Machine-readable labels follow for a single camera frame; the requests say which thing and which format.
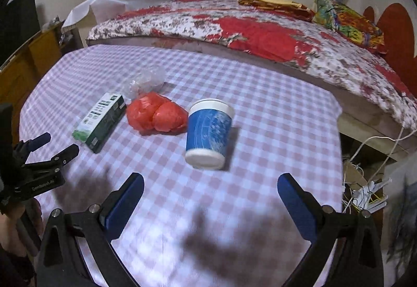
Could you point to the wooden cabinet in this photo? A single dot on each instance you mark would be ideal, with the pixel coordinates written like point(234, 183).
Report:
point(22, 72)

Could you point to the folded yellow red cloth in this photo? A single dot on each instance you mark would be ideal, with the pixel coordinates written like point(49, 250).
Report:
point(273, 3)

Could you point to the green and white carton box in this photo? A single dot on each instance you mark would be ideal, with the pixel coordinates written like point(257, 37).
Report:
point(99, 124)

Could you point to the red scalloped headboard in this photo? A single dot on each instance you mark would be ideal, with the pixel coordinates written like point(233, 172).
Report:
point(399, 33)

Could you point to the white power strip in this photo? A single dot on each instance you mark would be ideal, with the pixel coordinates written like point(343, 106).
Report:
point(369, 197)

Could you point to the brown cardboard piece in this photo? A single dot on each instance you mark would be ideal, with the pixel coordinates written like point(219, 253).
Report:
point(353, 174)

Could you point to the checked tablecloth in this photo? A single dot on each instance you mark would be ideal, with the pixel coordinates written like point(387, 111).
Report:
point(202, 215)

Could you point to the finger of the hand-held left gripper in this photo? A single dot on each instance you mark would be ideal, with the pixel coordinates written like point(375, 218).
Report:
point(37, 140)
point(60, 156)

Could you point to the blue paper cup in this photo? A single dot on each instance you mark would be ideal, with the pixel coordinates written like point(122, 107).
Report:
point(208, 130)

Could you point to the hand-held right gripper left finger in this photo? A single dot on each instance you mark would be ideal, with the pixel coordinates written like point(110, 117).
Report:
point(125, 205)

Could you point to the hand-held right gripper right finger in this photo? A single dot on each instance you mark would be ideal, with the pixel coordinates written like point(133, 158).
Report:
point(296, 205)

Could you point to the colourful patterned pillow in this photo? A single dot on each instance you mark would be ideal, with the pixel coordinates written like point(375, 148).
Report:
point(352, 21)

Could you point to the black screen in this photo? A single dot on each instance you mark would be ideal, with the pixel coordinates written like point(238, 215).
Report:
point(18, 29)

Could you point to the grey hanging cloth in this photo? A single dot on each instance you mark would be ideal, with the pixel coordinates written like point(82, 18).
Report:
point(402, 209)

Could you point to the clear plastic bag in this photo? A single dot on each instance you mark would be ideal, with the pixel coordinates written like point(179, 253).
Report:
point(146, 82)

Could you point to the person's left hand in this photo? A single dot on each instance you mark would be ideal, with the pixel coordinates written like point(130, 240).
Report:
point(9, 235)

